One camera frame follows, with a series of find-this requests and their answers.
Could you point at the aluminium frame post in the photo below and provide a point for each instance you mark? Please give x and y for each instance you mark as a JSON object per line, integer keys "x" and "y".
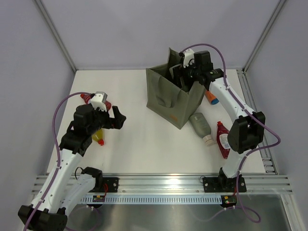
{"x": 54, "y": 33}
{"x": 264, "y": 34}

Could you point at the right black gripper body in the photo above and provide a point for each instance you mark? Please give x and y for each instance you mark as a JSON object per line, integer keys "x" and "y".
{"x": 191, "y": 72}

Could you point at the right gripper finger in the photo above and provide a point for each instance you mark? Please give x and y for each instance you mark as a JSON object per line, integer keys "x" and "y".
{"x": 176, "y": 71}
{"x": 181, "y": 80}

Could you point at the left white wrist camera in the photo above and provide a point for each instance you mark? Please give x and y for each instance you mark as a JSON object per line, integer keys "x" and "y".
{"x": 98, "y": 101}

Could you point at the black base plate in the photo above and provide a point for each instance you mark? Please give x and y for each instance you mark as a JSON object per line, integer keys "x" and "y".
{"x": 110, "y": 184}
{"x": 217, "y": 185}

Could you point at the orange bottle blue base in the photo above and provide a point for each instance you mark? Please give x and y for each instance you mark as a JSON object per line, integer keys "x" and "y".
{"x": 211, "y": 98}

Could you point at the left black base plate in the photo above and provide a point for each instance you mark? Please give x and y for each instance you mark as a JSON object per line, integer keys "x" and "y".
{"x": 110, "y": 184}

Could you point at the yellow bottle red cap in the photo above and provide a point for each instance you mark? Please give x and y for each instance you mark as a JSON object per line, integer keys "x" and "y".
{"x": 99, "y": 137}

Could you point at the red bottle on left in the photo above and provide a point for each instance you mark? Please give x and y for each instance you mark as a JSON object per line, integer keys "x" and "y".
{"x": 86, "y": 98}

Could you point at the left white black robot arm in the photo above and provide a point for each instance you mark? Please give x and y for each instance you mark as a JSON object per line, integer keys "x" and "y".
{"x": 50, "y": 209}

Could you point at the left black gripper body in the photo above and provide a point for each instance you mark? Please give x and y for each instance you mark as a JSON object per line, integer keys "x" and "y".
{"x": 102, "y": 120}

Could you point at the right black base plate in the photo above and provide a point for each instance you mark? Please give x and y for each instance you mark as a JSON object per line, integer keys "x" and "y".
{"x": 217, "y": 185}

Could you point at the green canvas bag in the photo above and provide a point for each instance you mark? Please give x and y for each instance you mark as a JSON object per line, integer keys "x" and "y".
{"x": 167, "y": 99}

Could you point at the white slotted cable duct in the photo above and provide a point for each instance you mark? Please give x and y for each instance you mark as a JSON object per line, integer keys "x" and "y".
{"x": 152, "y": 200}

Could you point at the green bottle beige cap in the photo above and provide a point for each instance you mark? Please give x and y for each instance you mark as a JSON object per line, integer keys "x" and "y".
{"x": 202, "y": 128}

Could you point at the right aluminium frame post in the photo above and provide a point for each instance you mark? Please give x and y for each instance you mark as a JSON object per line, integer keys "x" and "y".
{"x": 264, "y": 34}

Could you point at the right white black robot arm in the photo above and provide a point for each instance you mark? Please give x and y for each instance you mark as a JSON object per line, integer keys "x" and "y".
{"x": 247, "y": 129}

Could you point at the aluminium mounting rail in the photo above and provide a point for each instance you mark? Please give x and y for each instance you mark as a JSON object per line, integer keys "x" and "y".
{"x": 192, "y": 183}

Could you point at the left aluminium frame post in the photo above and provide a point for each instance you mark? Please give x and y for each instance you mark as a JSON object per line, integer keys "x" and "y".
{"x": 54, "y": 33}

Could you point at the red bottle on right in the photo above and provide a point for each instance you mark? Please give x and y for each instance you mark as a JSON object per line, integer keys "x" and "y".
{"x": 222, "y": 140}

